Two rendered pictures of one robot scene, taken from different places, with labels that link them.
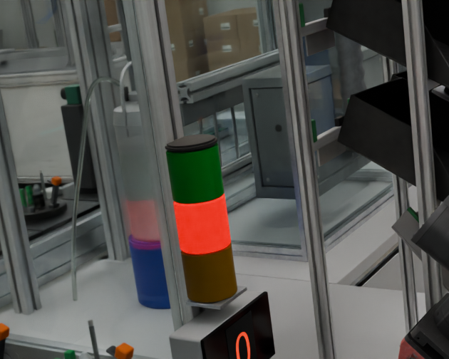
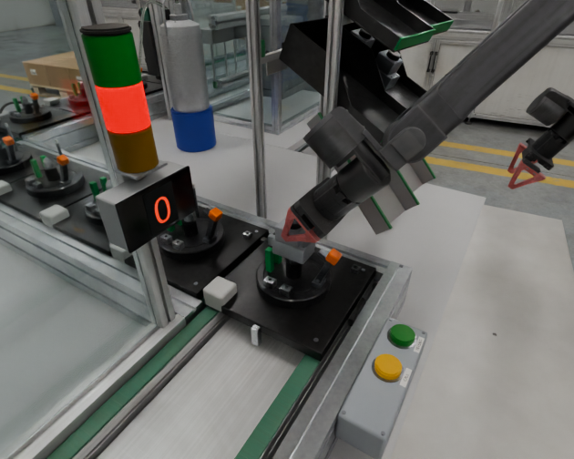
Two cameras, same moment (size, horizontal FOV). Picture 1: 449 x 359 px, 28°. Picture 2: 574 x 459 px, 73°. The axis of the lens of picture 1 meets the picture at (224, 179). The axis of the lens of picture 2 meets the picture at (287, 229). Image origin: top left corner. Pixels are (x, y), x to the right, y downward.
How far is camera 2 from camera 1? 41 cm
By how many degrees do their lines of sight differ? 21
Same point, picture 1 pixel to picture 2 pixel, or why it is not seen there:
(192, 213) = (107, 96)
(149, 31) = not seen: outside the picture
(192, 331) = (114, 195)
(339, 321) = (282, 171)
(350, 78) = not seen: hidden behind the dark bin
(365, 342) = (293, 186)
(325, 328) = (260, 182)
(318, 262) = (258, 140)
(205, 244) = (121, 126)
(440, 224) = (324, 130)
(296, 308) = not seen: hidden behind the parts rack
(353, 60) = (316, 15)
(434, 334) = (310, 208)
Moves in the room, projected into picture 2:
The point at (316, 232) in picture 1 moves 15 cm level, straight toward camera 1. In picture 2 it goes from (258, 121) to (250, 149)
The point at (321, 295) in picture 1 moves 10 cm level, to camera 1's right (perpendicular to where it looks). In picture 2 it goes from (259, 162) to (302, 161)
